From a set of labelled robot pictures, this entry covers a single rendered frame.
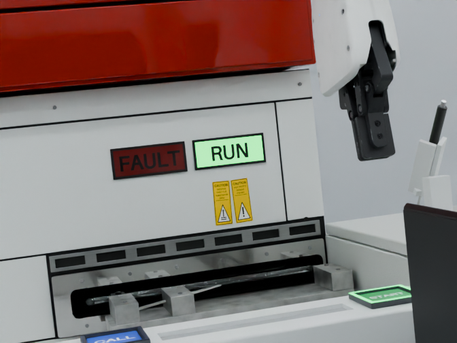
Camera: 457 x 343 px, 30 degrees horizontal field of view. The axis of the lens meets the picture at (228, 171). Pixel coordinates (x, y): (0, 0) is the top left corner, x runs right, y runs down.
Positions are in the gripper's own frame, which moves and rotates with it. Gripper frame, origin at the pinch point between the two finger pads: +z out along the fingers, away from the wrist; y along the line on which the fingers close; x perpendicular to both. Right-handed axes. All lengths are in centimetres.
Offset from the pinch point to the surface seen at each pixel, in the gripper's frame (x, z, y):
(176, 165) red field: -8, -9, -57
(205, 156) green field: -3, -10, -57
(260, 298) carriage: 0, 13, -51
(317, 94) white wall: 71, -53, -200
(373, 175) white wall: 89, -23, -206
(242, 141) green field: 3, -12, -57
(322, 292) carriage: 9, 14, -48
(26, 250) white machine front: -33, 1, -60
